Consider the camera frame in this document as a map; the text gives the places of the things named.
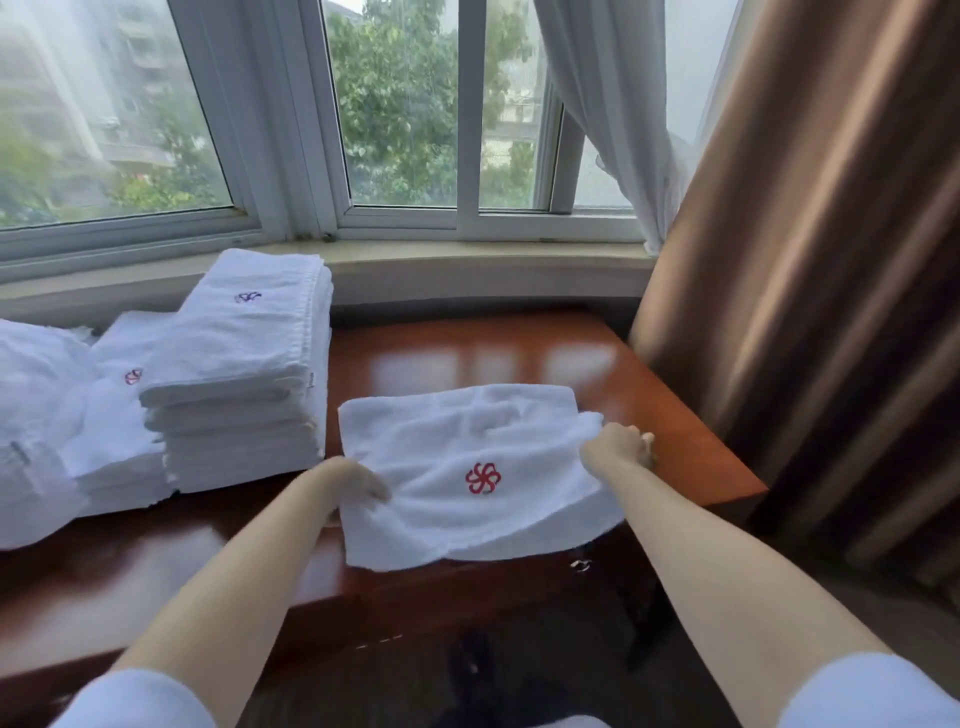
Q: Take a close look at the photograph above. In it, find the person's left hand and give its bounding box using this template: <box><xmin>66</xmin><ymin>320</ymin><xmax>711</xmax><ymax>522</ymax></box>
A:
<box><xmin>308</xmin><ymin>456</ymin><xmax>393</xmax><ymax>528</ymax></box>

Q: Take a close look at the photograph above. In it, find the white window frame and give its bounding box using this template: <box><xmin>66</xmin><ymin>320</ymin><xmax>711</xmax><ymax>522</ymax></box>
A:
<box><xmin>0</xmin><ymin>0</ymin><xmax>676</xmax><ymax>285</ymax></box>

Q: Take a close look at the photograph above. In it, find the white sheer curtain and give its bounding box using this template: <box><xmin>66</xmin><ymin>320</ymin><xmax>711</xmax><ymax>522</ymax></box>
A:
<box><xmin>532</xmin><ymin>0</ymin><xmax>744</xmax><ymax>255</ymax></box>

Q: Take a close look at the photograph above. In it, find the wooden table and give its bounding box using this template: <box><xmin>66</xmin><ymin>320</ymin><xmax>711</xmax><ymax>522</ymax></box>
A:
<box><xmin>0</xmin><ymin>311</ymin><xmax>770</xmax><ymax>728</ymax></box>

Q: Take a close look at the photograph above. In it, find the tall stack of folded towels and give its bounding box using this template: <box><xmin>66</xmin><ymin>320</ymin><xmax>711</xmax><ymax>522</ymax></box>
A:
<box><xmin>138</xmin><ymin>248</ymin><xmax>334</xmax><ymax>495</ymax></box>

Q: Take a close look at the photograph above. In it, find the white towel with red flower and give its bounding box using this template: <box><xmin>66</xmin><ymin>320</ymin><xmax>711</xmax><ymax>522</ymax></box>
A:
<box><xmin>337</xmin><ymin>384</ymin><xmax>627</xmax><ymax>573</ymax></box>

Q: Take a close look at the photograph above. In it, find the low stack of folded towels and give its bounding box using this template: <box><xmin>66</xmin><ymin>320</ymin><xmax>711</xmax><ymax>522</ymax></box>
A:
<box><xmin>58</xmin><ymin>309</ymin><xmax>181</xmax><ymax>519</ymax></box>

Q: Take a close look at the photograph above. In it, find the pile of crumpled white towels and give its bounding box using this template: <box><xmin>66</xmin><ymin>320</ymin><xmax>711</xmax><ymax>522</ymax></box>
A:
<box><xmin>0</xmin><ymin>318</ymin><xmax>99</xmax><ymax>552</ymax></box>

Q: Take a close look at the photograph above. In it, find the person's right forearm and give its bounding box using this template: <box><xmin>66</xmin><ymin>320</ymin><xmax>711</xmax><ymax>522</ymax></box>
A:
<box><xmin>588</xmin><ymin>461</ymin><xmax>894</xmax><ymax>728</ymax></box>

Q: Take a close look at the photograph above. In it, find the person's left forearm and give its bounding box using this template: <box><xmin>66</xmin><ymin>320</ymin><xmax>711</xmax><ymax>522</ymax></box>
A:
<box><xmin>112</xmin><ymin>468</ymin><xmax>339</xmax><ymax>728</ymax></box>

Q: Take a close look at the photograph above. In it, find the brown curtain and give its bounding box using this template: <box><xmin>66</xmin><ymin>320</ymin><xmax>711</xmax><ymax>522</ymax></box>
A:
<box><xmin>628</xmin><ymin>0</ymin><xmax>960</xmax><ymax>594</ymax></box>

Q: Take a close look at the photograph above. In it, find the person's right hand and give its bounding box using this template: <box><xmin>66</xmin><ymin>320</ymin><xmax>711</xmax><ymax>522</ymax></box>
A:
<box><xmin>579</xmin><ymin>422</ymin><xmax>658</xmax><ymax>481</ymax></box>

